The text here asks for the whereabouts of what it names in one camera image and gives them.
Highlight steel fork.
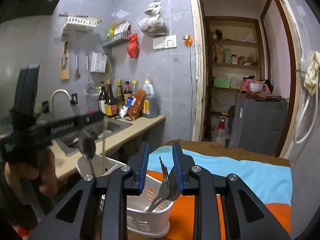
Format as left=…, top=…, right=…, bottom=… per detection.
left=147, top=157, right=170, bottom=212

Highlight large steel spoon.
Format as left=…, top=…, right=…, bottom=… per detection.
left=78, top=130, right=96, bottom=176

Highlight left hand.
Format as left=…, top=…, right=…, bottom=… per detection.
left=4, top=150, right=58, bottom=205

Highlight chrome faucet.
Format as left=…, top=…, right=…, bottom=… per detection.
left=50, top=88, right=73, bottom=121

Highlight white utensil caddy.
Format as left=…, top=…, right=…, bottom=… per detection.
left=76, top=154, right=174, bottom=238

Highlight red fire extinguisher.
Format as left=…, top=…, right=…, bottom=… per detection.
left=214, top=115, right=230, bottom=144

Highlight large oil jug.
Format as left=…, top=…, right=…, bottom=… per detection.
left=142, top=79, right=158, bottom=119

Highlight stainless steel sink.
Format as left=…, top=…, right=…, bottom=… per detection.
left=56, top=117, right=132, bottom=156

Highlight wooden knife holder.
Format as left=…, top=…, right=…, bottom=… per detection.
left=60, top=40, right=69, bottom=80

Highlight brown spice packet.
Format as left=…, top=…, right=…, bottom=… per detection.
left=128, top=89, right=146, bottom=120

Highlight striped blue orange cloth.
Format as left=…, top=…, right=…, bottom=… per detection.
left=127, top=139, right=293, bottom=240

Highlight dark soy sauce bottle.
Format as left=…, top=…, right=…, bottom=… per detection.
left=105, top=79, right=118, bottom=116

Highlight grey mini fridge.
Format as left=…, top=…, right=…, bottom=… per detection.
left=228, top=93, right=287, bottom=156

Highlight red plastic bag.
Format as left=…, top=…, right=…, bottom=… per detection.
left=127, top=34, right=139, bottom=59

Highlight wooden shelf unit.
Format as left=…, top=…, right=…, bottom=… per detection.
left=204, top=16, right=265, bottom=140

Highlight clear hanging bag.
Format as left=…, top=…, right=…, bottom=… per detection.
left=137, top=1, right=169, bottom=36

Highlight white rubber gloves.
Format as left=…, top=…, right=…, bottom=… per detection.
left=303, top=51, right=319, bottom=95

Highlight wire strainer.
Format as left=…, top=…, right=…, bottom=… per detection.
left=85, top=55, right=99, bottom=101

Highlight white wall box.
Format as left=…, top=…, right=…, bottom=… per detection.
left=90, top=52, right=108, bottom=73

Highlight white wall socket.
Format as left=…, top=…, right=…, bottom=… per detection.
left=152, top=35, right=177, bottom=50

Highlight white wall basket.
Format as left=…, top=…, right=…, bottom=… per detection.
left=59, top=13, right=102, bottom=32

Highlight white hose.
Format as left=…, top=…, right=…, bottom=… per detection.
left=292, top=84, right=320, bottom=145

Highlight grey wall shelf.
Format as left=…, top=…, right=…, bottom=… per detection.
left=103, top=30, right=131, bottom=47

